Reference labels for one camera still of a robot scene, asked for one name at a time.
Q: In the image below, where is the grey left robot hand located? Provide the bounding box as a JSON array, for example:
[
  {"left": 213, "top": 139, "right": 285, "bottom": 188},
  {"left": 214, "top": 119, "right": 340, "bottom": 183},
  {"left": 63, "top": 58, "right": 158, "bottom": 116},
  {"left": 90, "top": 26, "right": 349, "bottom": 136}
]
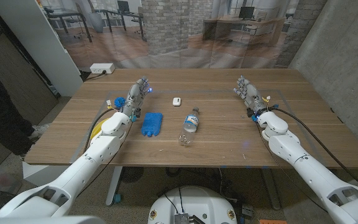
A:
[{"left": 121, "top": 76, "right": 153, "bottom": 121}]

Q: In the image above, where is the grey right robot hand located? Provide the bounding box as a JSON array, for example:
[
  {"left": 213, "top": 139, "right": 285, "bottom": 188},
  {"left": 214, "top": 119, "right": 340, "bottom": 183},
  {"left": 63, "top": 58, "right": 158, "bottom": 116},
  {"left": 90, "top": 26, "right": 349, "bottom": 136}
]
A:
[{"left": 232, "top": 75, "right": 269, "bottom": 118}]

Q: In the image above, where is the clear plastic water bottle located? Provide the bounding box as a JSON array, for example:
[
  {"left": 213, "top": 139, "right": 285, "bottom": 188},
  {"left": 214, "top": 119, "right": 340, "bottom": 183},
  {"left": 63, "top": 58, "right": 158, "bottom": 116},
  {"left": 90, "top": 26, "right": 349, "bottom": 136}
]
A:
[{"left": 178, "top": 106, "right": 201, "bottom": 147}]

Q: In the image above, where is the blue ice pack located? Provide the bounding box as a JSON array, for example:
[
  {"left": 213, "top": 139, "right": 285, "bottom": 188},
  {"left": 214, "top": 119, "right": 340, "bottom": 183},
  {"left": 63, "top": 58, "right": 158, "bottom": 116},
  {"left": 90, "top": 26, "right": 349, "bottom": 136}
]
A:
[{"left": 140, "top": 111, "right": 163, "bottom": 138}]

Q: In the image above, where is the yellow toy banana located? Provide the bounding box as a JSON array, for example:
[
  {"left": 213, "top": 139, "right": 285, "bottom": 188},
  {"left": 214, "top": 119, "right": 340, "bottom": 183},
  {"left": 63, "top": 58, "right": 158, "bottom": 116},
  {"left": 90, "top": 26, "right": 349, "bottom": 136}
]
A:
[{"left": 89, "top": 117, "right": 110, "bottom": 141}]

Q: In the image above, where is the white power strip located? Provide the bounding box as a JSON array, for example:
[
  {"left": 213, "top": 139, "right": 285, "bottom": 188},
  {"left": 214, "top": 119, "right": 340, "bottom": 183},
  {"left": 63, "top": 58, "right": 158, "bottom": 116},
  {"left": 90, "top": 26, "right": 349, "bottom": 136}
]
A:
[{"left": 89, "top": 63, "right": 116, "bottom": 75}]

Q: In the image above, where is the printed office backdrop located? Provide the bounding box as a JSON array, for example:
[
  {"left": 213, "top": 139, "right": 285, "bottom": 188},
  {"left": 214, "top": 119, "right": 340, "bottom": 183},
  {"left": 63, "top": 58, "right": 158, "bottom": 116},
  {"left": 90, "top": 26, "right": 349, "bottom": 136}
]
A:
[{"left": 39, "top": 0, "right": 328, "bottom": 69}]

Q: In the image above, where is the black ribbed round object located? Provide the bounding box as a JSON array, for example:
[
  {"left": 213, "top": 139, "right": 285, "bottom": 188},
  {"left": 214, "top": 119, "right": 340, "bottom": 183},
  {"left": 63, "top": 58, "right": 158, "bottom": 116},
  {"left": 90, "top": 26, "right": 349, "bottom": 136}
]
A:
[{"left": 121, "top": 167, "right": 145, "bottom": 184}]

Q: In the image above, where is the white table leg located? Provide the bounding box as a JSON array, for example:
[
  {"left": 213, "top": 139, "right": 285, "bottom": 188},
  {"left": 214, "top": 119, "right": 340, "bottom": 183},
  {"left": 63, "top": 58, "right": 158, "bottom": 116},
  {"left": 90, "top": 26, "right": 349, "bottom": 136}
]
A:
[{"left": 106, "top": 166, "right": 124, "bottom": 207}]

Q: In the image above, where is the grey table leg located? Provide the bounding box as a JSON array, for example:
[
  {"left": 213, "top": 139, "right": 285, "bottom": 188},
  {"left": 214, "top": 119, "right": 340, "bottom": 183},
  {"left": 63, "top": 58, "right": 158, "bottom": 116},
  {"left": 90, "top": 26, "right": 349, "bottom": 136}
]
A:
[{"left": 261, "top": 167, "right": 282, "bottom": 211}]

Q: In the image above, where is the white cabinet panel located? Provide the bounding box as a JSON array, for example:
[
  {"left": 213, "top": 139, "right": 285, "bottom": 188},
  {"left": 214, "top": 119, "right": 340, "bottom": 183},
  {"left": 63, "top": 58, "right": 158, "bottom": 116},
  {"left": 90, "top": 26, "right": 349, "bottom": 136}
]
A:
[{"left": 0, "top": 0, "right": 83, "bottom": 97}]

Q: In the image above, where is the dark wooden door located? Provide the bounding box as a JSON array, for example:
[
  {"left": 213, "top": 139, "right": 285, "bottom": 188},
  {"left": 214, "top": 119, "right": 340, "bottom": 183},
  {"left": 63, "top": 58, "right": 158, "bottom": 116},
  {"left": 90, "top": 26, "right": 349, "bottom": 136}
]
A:
[{"left": 0, "top": 0, "right": 58, "bottom": 125}]

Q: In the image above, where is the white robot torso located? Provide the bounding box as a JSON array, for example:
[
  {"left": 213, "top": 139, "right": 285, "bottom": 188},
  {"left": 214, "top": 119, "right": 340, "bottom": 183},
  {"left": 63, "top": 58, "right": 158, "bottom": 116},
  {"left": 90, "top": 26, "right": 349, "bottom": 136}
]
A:
[{"left": 147, "top": 185, "right": 238, "bottom": 224}]

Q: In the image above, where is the white floor box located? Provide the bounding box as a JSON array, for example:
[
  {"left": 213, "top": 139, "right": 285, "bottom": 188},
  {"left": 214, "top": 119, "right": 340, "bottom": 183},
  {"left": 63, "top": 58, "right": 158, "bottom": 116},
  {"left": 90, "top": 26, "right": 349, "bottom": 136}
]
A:
[{"left": 22, "top": 161, "right": 65, "bottom": 187}]

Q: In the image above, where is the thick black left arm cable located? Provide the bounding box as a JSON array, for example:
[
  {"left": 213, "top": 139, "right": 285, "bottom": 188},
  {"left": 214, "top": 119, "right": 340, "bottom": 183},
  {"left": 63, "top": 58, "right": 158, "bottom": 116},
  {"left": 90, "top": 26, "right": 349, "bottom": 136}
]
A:
[{"left": 82, "top": 107, "right": 119, "bottom": 154}]

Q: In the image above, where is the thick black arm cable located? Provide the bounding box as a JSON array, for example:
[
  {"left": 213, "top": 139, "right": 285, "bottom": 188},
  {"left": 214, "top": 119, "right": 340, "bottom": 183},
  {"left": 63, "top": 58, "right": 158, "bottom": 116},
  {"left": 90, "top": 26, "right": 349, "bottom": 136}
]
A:
[
  {"left": 82, "top": 107, "right": 119, "bottom": 154},
  {"left": 270, "top": 106, "right": 358, "bottom": 190}
]

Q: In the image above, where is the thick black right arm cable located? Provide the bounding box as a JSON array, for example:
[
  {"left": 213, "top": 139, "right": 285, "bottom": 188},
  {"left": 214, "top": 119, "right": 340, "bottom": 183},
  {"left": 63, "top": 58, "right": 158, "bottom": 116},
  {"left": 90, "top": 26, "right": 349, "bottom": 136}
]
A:
[{"left": 270, "top": 106, "right": 358, "bottom": 190}]

